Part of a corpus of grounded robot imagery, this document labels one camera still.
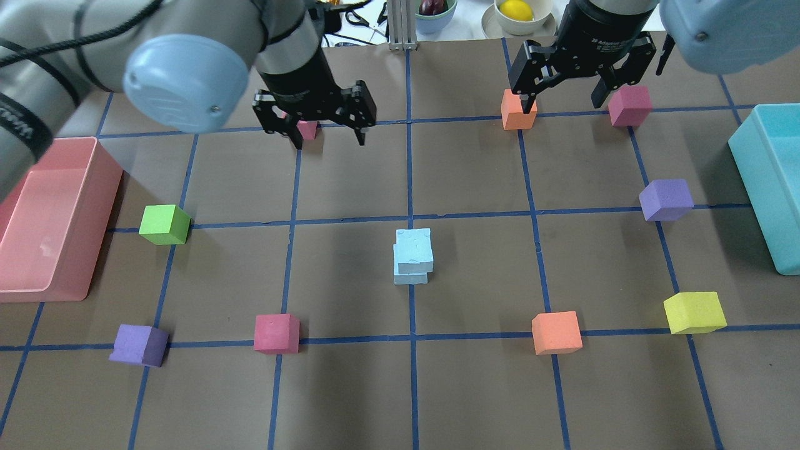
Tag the orange foam block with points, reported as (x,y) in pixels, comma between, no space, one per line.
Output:
(513,117)
(556,333)

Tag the cyan plastic tray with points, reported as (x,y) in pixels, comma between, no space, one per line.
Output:
(766,152)

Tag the purple foam block near left arm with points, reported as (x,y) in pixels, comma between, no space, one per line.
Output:
(139,345)

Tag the pink plastic tray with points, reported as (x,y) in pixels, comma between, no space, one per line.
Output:
(54,223)

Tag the orange foam block far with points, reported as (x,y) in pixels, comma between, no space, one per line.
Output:
(556,333)

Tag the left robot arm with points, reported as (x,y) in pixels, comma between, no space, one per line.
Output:
(184,64)

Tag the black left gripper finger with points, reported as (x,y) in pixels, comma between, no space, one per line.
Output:
(360,134)
(295,135)

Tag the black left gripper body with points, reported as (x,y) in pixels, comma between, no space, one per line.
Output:
(299,83)

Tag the yellow foam block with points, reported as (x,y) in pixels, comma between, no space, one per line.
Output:
(694,313)

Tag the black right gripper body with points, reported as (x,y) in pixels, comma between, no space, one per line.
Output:
(601,32)

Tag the beige bowl with lemon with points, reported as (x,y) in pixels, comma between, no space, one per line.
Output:
(519,18)

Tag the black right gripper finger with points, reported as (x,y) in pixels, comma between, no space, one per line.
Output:
(605,86)
(528,102)

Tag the blue bowl with fruit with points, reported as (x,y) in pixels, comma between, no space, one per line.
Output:
(433,16)

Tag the green foam block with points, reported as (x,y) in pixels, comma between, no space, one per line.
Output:
(165,224)

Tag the pink foam block front right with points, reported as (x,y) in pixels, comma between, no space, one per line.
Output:
(630,105)

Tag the pink foam block with dot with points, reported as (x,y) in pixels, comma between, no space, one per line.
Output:
(276,334)

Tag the purple foam block right side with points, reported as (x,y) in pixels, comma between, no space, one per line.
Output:
(665,200)

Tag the light blue foam block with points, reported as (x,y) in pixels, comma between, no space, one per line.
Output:
(413,251)
(402,278)

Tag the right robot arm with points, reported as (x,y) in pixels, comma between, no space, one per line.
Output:
(723,37)

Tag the orange foam block front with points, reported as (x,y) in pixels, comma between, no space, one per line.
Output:
(513,117)

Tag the pink foam block front left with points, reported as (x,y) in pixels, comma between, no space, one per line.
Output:
(308,129)

